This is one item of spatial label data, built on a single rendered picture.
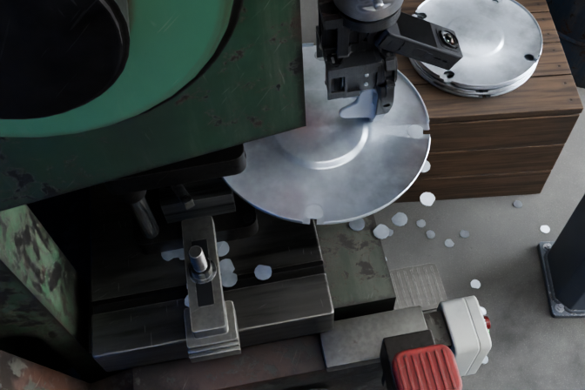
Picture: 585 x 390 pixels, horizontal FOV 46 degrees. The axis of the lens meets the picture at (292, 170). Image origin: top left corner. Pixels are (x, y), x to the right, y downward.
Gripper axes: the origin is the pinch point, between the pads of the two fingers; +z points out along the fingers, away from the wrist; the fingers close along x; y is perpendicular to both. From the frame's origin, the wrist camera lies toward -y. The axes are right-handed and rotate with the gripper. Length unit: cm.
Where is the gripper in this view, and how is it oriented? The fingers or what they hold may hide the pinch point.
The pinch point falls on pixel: (376, 111)
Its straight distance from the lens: 90.2
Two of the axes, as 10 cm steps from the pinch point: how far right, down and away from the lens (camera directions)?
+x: 1.7, 8.2, -5.4
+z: 0.5, 5.4, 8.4
